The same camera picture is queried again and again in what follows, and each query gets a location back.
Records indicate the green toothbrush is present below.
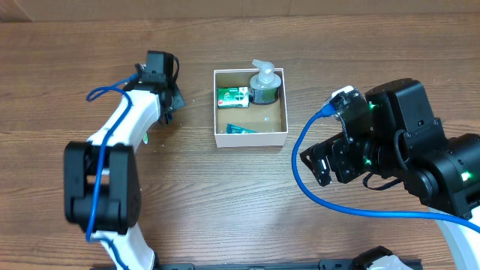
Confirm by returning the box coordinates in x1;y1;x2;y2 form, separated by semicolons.
142;133;149;144

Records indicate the green soap bar packet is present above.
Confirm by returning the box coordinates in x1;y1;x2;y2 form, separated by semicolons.
217;87;250;109

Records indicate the teal toothpaste tube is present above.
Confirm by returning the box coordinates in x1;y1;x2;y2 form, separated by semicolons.
226;123;256;134

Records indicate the clear soap pump bottle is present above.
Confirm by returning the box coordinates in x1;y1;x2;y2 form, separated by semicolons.
250;59;282;105

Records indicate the blue disposable razor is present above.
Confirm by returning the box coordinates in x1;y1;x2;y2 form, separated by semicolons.
164;112;173;125

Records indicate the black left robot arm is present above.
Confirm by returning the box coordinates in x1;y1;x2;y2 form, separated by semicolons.
64;50;185;270

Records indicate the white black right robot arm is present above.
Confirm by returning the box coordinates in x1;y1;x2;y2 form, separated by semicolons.
291;78;479;269

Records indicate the pink open box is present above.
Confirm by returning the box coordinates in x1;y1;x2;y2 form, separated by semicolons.
213;68;289;148

